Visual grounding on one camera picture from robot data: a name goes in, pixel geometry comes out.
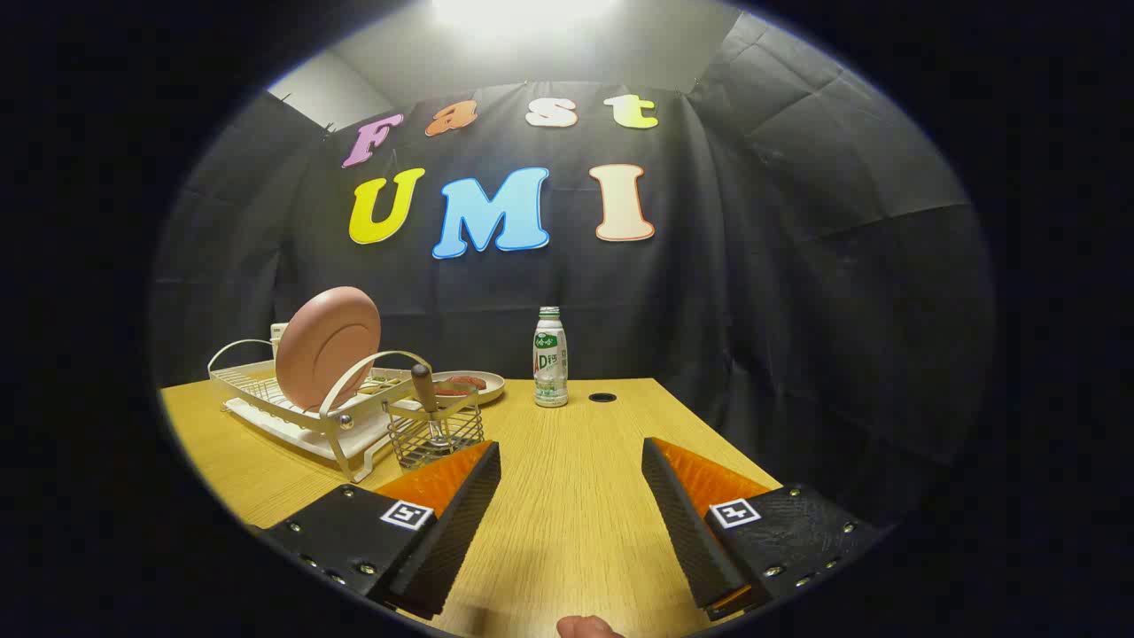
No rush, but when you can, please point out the brown handled spoon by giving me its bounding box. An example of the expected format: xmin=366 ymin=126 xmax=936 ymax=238
xmin=410 ymin=363 xmax=454 ymax=447

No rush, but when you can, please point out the beige round plate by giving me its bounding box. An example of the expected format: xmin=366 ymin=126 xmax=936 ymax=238
xmin=431 ymin=370 xmax=506 ymax=407

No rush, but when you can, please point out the pink plate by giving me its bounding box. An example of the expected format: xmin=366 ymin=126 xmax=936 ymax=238
xmin=276 ymin=286 xmax=382 ymax=413

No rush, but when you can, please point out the white wire dish rack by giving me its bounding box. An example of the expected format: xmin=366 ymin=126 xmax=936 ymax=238
xmin=207 ymin=338 xmax=437 ymax=484

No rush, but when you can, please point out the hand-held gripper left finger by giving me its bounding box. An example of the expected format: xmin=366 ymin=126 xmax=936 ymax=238
xmin=255 ymin=440 xmax=502 ymax=621

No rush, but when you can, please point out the white green drink bottle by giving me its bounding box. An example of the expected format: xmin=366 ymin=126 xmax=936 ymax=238
xmin=532 ymin=307 xmax=569 ymax=408

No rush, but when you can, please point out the white drip tray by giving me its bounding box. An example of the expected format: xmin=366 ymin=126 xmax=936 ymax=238
xmin=225 ymin=397 xmax=392 ymax=462

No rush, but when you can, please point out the metal wire basket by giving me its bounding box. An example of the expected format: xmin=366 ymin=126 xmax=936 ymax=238
xmin=383 ymin=394 xmax=485 ymax=471

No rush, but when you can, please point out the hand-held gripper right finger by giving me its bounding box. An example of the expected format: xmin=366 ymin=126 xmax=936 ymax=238
xmin=641 ymin=437 xmax=889 ymax=621

